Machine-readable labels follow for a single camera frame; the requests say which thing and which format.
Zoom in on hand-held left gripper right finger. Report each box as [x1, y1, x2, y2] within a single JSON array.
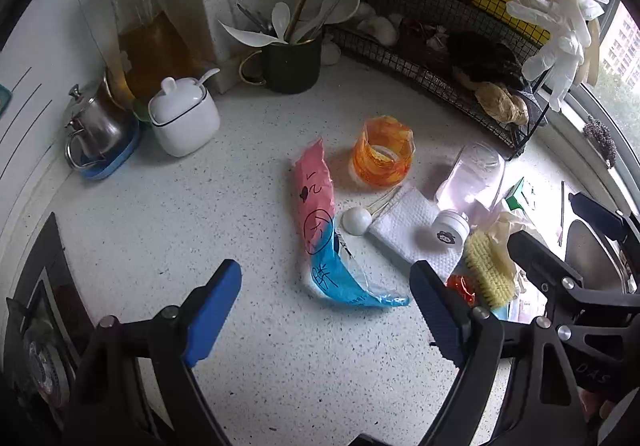
[[410, 260, 586, 446]]

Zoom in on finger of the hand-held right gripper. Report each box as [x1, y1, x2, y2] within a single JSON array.
[[567, 193, 640, 252], [507, 230, 585, 322]]

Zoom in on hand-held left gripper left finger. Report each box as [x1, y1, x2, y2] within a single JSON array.
[[62, 259, 243, 446]]

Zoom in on white paper towel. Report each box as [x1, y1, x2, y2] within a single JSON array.
[[367, 186, 463, 279]]

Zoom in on white plastic measuring scoop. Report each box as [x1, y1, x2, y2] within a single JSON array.
[[340, 186, 401, 236]]

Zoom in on person's right hand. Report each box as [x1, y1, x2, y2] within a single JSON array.
[[581, 390, 618, 427]]

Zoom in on steel sink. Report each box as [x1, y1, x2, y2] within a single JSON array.
[[560, 219, 640, 294]]

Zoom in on orange-red wrapper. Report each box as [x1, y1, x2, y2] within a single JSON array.
[[445, 273, 476, 309]]

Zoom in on cream crumpled plastic bag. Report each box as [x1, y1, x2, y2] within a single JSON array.
[[472, 211, 546, 277]]

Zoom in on yellow scrub brush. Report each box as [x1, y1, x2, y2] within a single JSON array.
[[462, 230, 518, 312]]

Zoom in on green packet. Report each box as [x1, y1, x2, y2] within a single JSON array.
[[502, 176, 533, 212]]

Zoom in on small white capped bottle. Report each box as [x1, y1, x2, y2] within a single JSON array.
[[430, 209, 471, 252]]

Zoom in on clear plastic bottle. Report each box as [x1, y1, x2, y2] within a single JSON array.
[[434, 141, 507, 214]]

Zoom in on pink and blue plastic bag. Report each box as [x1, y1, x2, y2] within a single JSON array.
[[292, 137, 411, 309]]

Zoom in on ginger root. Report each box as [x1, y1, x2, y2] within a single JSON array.
[[474, 81, 531, 126]]

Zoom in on black gas stove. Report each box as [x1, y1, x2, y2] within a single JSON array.
[[5, 212, 96, 407]]

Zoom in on orange plastic cup wrapper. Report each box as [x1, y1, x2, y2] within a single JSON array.
[[353, 119, 416, 188]]

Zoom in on cream rubber glove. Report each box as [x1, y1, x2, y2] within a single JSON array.
[[580, 19, 603, 84]]

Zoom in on blue plastic tray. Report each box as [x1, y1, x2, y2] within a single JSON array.
[[80, 119, 143, 179]]

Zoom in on window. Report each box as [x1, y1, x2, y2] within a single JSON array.
[[575, 1, 640, 207]]

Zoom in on white rubber glove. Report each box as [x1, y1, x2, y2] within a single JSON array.
[[505, 0, 611, 112]]

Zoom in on white ceramic sugar jar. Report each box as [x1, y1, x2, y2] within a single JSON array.
[[147, 76, 222, 158]]

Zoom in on black plastic bag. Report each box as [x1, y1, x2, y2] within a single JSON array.
[[447, 30, 526, 90]]

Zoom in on steel oil pot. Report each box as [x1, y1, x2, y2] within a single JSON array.
[[64, 71, 136, 169]]

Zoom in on small white jar spoon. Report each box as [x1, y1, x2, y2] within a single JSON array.
[[192, 68, 221, 90]]

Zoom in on dark red plastic bag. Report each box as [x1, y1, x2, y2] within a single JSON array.
[[397, 16, 453, 72]]

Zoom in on dark green mug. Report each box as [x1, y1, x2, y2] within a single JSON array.
[[239, 34, 323, 94]]

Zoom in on glass oil carafe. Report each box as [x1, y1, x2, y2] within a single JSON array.
[[99, 0, 198, 102]]

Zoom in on metal utensils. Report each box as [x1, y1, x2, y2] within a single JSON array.
[[231, 0, 273, 34]]

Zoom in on large white ceramic spoon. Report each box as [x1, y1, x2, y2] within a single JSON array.
[[290, 0, 361, 44]]

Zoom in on black wire rack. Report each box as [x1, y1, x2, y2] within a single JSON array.
[[327, 0, 583, 162]]

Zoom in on kitchen wall sticker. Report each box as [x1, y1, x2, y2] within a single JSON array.
[[0, 69, 56, 187]]

